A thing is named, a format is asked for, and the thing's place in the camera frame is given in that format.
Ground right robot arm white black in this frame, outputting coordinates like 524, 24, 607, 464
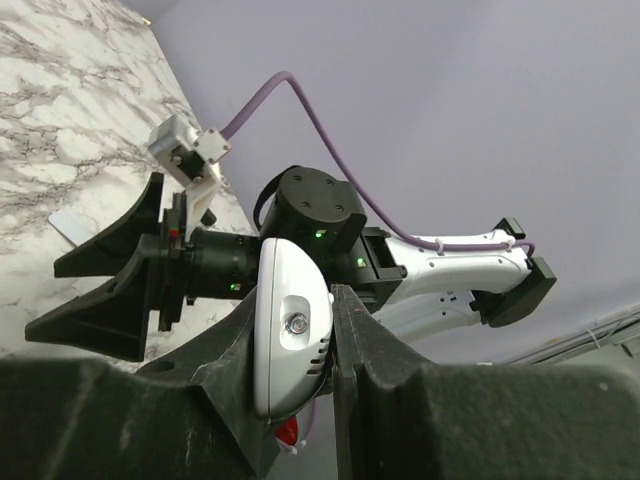
25, 166, 556, 362

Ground white battery cover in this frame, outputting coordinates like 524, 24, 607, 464
47, 209, 93, 247

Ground white remote control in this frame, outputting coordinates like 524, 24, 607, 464
254, 238, 333, 421

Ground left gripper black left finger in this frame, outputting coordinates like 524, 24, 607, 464
1, 296, 279, 479

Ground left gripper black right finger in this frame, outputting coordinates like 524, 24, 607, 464
331, 285, 639, 479

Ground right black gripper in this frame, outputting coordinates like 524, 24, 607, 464
24, 172, 260, 361

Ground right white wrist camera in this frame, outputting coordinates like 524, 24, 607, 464
147, 115, 231, 229

